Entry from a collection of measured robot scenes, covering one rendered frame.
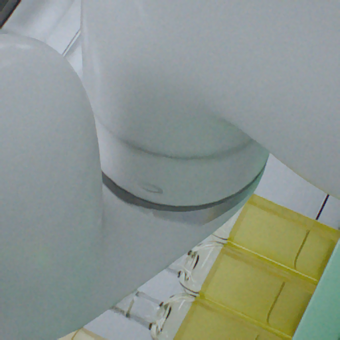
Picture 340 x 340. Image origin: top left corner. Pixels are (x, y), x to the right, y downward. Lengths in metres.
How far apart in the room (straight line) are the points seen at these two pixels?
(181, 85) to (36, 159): 0.07
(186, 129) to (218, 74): 0.04
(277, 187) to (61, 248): 0.68
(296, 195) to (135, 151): 0.62
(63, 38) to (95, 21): 0.81
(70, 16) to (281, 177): 0.37
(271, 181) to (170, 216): 0.59
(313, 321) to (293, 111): 0.36
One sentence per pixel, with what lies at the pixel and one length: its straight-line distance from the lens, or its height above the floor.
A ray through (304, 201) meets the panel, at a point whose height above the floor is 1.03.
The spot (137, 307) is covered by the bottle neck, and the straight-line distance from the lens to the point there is 0.81.
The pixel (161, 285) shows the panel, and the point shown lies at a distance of 0.97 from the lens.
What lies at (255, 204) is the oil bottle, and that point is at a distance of 0.83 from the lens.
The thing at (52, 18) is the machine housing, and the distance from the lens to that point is 1.21.
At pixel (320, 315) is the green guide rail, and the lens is 0.68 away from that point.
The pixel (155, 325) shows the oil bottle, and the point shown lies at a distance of 0.79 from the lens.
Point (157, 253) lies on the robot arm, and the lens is 0.43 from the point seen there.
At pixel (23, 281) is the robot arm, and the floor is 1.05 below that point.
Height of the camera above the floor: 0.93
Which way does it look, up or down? 15 degrees up
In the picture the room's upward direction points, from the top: 66 degrees counter-clockwise
